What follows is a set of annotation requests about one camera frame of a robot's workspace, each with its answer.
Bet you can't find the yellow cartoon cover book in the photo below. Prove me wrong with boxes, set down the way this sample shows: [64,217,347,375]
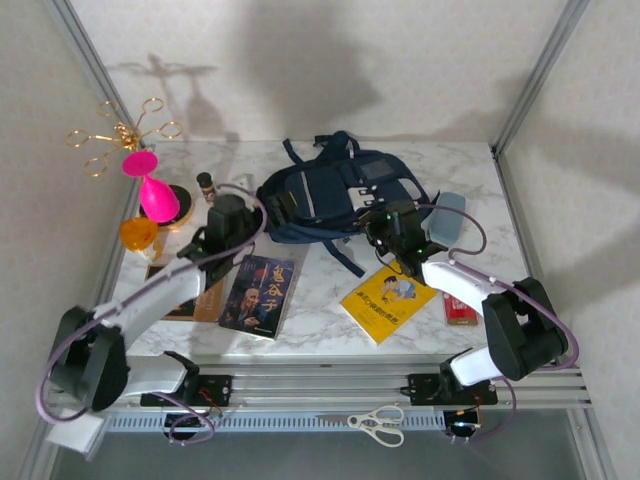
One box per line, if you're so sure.
[339,259,439,346]

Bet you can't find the aluminium frame post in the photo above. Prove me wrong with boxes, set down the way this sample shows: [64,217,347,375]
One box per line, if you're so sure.
[42,0,146,191]
[491,0,592,159]

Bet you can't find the navy blue backpack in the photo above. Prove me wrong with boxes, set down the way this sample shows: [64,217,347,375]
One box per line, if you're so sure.
[255,130,442,279]

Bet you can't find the orange plastic goblet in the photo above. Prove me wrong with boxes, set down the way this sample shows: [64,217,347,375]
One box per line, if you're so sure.
[118,217,164,261]

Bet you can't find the slotted white cable duct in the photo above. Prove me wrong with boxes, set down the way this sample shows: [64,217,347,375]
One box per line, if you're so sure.
[107,410,446,434]

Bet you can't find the dark blue portrait cover book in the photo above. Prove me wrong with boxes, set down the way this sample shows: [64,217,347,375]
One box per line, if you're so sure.
[218,254,296,342]

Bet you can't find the aluminium table side rail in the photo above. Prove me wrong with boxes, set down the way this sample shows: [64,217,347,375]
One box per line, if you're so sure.
[492,149,566,361]
[94,169,151,321]

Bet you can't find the small red box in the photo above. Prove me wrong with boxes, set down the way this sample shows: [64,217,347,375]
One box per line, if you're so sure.
[442,293,479,327]

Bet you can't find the gold wire glass rack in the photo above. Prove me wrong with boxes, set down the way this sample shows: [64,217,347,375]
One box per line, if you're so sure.
[66,98,184,178]

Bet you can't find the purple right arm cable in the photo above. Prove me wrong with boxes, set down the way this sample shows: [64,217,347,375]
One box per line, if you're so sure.
[419,202,581,444]

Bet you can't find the brown cover book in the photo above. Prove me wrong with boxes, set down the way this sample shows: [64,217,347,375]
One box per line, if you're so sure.
[144,262,229,324]

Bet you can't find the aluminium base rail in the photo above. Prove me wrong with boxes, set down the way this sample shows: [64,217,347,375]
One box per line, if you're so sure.
[49,349,594,414]

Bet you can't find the black gold-rimmed round base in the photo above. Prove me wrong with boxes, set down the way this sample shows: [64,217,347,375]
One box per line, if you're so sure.
[137,183,195,231]

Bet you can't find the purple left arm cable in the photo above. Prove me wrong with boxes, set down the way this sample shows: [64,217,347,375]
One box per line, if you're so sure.
[33,182,269,446]

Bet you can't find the blue grey pencil case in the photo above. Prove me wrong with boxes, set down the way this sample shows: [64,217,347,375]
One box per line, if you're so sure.
[428,191,467,247]

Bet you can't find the small dark bottle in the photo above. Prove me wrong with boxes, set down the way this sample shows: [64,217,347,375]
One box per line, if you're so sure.
[196,171,221,207]

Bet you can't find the white handled scissors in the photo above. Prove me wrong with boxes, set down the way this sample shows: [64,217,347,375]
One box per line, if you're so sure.
[314,404,405,448]

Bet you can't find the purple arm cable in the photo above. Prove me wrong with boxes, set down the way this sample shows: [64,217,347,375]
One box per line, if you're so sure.
[33,182,269,446]
[419,202,581,444]

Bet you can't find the pink plastic goblet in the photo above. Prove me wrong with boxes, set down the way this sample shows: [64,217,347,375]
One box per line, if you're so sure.
[121,150,181,225]

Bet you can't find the white plastic sheet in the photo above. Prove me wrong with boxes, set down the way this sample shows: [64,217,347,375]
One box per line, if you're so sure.
[45,414,106,461]

